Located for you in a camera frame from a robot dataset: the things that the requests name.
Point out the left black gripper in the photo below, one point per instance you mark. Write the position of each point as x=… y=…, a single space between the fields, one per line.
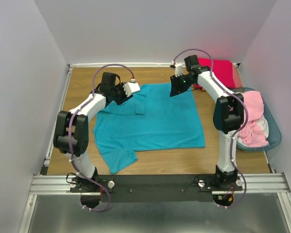
x=124 y=98

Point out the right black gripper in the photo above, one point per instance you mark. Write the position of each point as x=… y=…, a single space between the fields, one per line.
x=175 y=88

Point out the teal t shirt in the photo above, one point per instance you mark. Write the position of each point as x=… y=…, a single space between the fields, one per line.
x=150 y=120

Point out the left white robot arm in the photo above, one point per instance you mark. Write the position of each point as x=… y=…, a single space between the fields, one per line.
x=71 y=135

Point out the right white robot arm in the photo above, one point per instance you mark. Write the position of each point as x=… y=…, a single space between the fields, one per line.
x=228 y=116

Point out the folded magenta t shirt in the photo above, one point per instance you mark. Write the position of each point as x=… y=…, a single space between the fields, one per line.
x=223 y=70

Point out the pink t shirt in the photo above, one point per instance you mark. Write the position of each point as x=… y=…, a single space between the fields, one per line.
x=251 y=135

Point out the teal plastic basket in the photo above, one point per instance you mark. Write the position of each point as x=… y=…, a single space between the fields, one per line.
x=275 y=136

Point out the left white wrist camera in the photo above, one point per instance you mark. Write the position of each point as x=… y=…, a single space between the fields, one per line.
x=131 y=88

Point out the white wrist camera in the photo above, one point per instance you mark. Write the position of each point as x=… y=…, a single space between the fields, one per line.
x=178 y=69
x=131 y=88

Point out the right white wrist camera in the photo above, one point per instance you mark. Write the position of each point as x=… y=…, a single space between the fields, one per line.
x=178 y=69

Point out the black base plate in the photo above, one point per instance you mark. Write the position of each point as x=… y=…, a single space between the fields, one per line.
x=153 y=188

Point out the aluminium rail frame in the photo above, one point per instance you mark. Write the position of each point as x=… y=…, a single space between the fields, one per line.
x=52 y=208

